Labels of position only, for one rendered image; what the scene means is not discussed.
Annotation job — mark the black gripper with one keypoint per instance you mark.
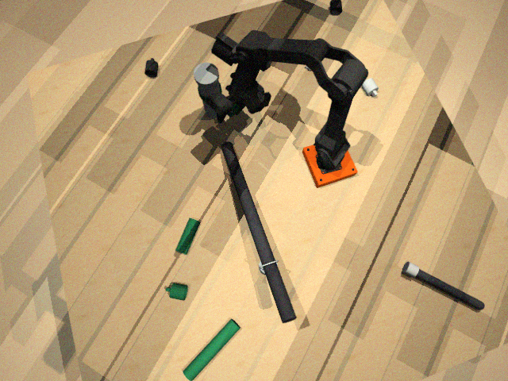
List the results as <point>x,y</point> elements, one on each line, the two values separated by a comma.
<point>223,104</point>

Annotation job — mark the black cylinder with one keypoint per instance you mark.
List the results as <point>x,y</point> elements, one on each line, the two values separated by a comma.
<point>151,68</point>
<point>335,7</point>

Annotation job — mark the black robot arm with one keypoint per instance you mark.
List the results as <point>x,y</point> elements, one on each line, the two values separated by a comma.
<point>254,51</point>

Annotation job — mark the grey post with white cap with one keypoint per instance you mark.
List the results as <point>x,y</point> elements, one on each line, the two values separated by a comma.
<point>206,76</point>

